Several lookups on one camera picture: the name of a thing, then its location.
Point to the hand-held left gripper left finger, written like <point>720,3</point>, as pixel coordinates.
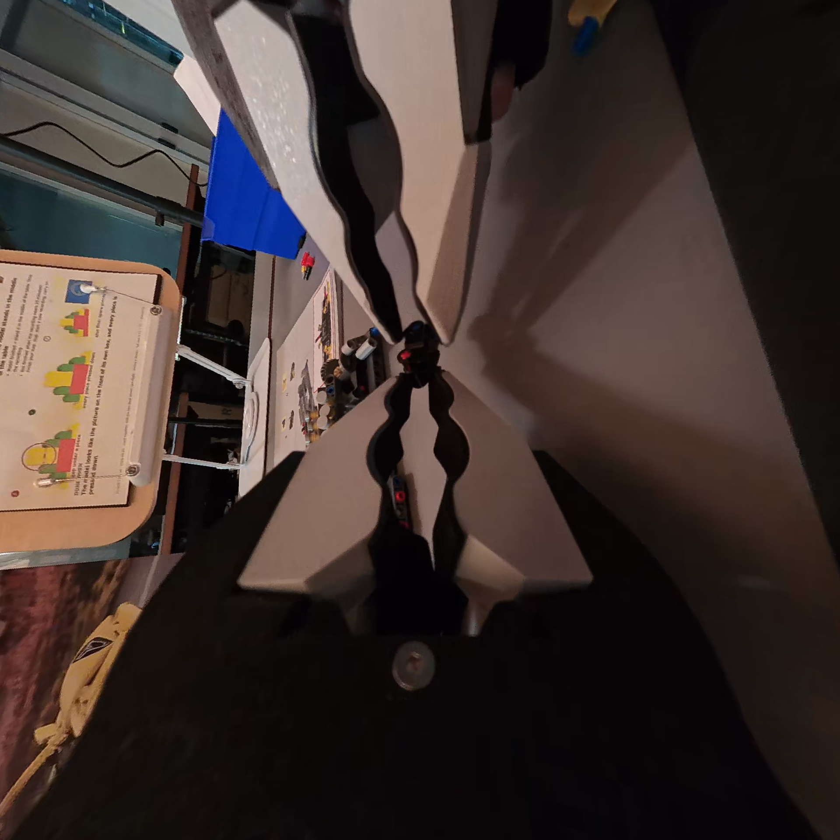
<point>315,518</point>

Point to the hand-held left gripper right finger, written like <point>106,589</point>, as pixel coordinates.
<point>518,518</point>

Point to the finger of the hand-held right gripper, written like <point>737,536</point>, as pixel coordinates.
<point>433,98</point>
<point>262,85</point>

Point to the partly built lego chassis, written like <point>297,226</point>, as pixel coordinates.
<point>361,348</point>

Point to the yellow lego piece blue pin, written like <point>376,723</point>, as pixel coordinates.
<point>594,10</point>

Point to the black lego connector piece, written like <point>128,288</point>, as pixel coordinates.
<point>420,341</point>

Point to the lego instruction booklet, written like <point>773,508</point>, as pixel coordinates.
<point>292,367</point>

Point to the small red yellow lego cluster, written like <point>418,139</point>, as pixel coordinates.
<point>307,266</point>

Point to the lego set box yellow car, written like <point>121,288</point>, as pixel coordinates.
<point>39,623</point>

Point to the blue plastic bin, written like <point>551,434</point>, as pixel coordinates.
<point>243,197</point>

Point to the wooden board with instruction sheet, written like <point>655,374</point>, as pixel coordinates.
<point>79,394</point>

